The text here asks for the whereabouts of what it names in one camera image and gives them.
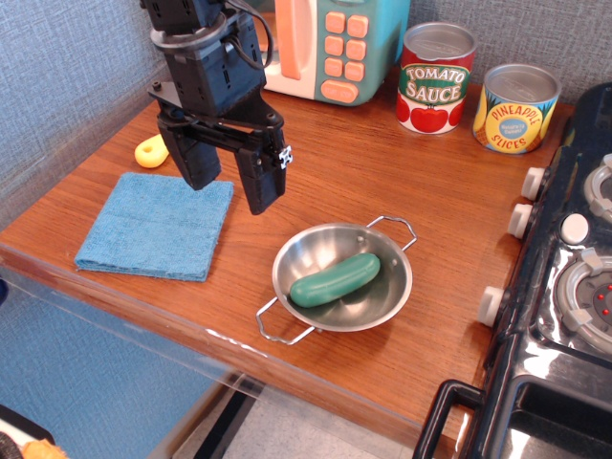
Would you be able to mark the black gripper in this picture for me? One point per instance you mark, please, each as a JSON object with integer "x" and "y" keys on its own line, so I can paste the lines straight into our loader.
{"x": 217, "y": 77}

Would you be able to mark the small steel pot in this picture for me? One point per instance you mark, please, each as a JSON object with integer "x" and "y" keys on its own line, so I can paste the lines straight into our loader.
{"x": 322, "y": 246}

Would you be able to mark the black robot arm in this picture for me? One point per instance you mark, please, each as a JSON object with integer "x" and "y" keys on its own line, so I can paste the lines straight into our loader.
{"x": 222, "y": 140}

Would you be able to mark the blue folded cloth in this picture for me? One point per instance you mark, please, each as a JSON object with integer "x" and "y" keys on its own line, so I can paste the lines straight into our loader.
{"x": 157, "y": 226}

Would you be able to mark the green toy cucumber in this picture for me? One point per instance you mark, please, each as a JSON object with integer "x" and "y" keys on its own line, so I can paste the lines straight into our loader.
{"x": 335, "y": 281}

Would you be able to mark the toy microwave oven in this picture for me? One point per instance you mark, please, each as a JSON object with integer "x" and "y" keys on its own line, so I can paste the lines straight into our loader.
{"x": 336, "y": 52}

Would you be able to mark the tomato sauce can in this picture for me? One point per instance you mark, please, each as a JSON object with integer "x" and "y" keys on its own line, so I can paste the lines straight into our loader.
{"x": 434, "y": 77}

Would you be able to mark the pineapple slices can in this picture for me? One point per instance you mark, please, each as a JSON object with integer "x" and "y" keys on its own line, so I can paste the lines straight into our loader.
{"x": 515, "y": 108}

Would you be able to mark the black toy stove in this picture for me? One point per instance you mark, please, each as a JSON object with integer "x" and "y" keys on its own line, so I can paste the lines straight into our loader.
{"x": 547, "y": 391}

